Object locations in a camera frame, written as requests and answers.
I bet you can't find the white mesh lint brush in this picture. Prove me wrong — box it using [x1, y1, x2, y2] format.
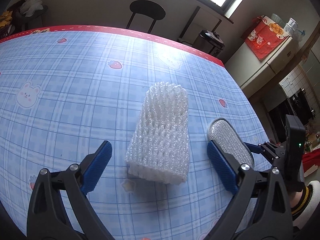
[207, 118, 254, 168]

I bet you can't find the white foam fruit net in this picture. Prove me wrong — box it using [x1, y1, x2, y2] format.
[124, 82, 190, 185]

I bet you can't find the white fluffy sleeve forearm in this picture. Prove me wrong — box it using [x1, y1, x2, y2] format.
[291, 180, 319, 231]

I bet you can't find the black kitchen oven unit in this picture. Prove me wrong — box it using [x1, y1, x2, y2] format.
[263, 85, 313, 131]

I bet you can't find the cream two-door refrigerator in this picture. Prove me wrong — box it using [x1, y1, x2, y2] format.
[225, 36, 298, 98]

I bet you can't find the red fabric fridge cover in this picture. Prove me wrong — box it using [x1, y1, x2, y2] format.
[241, 16, 289, 61]

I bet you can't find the red patterned table mat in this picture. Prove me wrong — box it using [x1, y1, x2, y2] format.
[1, 25, 225, 68]

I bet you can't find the blue plaid tablecloth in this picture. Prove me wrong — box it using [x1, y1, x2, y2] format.
[1, 31, 267, 239]

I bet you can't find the small white-top side table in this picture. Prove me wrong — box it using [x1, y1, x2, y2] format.
[177, 6, 222, 46]

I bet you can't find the black round-back chair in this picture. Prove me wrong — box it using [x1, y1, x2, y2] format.
[126, 0, 166, 34]

